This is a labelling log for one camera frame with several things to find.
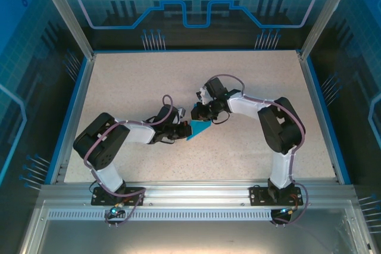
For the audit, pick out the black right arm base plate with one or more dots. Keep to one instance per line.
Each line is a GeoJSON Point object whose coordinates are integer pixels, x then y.
{"type": "Point", "coordinates": [257, 196]}

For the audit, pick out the blue cloth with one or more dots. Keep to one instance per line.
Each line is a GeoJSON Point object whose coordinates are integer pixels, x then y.
{"type": "Point", "coordinates": [198, 127]}

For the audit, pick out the aluminium frame post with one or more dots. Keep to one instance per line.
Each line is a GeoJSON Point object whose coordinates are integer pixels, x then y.
{"type": "Point", "coordinates": [324, 13]}
{"type": "Point", "coordinates": [65, 13]}

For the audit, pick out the silver metal sheet panel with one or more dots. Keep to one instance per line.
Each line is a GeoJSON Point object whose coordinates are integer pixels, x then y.
{"type": "Point", "coordinates": [193, 239]}

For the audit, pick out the aluminium frame beam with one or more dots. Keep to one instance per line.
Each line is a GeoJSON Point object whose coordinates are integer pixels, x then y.
{"type": "Point", "coordinates": [196, 191]}

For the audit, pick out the side frame rail blue trim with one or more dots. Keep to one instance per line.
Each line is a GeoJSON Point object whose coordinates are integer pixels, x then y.
{"type": "Point", "coordinates": [325, 120]}
{"type": "Point", "coordinates": [75, 111]}

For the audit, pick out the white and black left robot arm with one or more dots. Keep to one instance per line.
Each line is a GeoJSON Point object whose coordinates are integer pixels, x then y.
{"type": "Point", "coordinates": [137, 132]}

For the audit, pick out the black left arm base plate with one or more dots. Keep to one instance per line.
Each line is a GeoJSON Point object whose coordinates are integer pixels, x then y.
{"type": "Point", "coordinates": [137, 191]}

